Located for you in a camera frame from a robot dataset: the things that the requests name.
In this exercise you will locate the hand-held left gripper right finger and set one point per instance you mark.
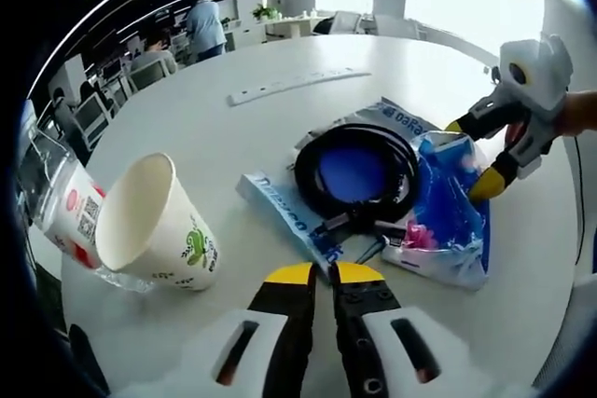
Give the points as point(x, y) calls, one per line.
point(364, 323)

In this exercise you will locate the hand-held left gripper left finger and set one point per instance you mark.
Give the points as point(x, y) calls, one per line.
point(284, 323)

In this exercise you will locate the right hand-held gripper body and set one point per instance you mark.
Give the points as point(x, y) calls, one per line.
point(541, 76)

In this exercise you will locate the blue transparent snack bag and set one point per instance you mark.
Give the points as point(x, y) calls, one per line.
point(448, 211)

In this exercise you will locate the wet wipes pack blue lid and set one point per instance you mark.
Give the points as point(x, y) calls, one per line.
point(275, 211)

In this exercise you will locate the white paper cup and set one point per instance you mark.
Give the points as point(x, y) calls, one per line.
point(154, 230)

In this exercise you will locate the clear plastic water bottle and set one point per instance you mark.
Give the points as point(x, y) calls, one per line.
point(60, 202)

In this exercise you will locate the person's right hand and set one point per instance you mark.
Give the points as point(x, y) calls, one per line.
point(515, 132)

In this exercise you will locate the grey mesh office chair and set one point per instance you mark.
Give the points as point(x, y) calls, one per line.
point(569, 337)

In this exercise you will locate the white power strip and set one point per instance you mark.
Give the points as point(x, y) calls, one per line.
point(289, 88)

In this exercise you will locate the white side desk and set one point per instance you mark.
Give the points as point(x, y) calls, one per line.
point(294, 27)

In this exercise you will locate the potted plant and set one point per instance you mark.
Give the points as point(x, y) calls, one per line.
point(265, 12)

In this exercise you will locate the ceiling light strip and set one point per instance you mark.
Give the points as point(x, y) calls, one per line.
point(93, 6)

